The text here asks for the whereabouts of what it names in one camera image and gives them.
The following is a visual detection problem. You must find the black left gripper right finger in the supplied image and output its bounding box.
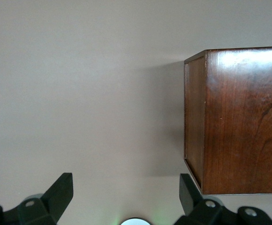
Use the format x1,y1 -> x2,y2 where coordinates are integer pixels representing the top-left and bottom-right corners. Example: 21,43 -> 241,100
179,173 -> 272,225

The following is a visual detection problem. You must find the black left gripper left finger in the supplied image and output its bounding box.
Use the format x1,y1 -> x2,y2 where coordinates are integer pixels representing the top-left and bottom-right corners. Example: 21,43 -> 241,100
0,172 -> 74,225

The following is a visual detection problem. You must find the dark brown wooden cabinet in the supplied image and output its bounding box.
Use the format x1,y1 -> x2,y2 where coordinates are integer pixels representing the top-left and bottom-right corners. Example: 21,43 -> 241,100
183,46 -> 272,195

